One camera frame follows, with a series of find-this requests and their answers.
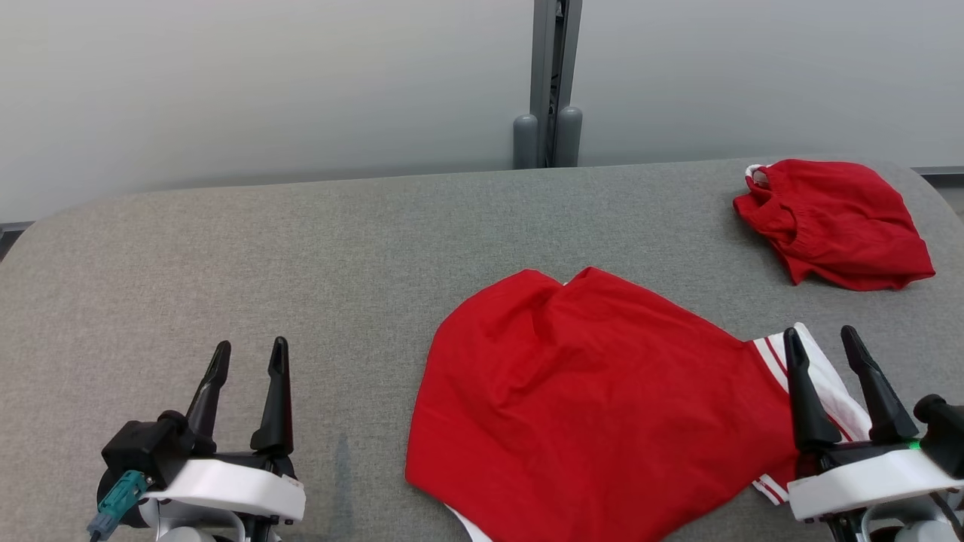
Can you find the grey metal partition post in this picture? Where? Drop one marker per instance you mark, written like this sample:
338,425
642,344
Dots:
553,53

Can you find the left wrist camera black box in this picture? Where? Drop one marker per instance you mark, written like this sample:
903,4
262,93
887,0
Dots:
143,448

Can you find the grey cylindrical post foot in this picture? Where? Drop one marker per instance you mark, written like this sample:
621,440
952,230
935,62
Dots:
569,139
526,143

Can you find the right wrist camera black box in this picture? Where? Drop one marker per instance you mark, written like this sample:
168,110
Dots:
945,436

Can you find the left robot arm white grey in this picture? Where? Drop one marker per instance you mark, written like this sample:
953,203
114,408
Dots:
188,527

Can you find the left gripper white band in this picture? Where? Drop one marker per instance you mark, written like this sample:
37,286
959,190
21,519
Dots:
226,485

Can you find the red basketball jersey white sleeves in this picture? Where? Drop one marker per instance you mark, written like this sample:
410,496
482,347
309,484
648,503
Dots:
587,399

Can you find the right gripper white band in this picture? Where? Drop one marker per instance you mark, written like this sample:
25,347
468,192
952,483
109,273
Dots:
866,482

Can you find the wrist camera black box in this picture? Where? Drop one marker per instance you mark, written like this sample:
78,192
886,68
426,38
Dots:
143,448
945,436

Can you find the red shorts white trim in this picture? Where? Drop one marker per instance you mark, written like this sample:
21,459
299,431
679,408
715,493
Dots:
843,218

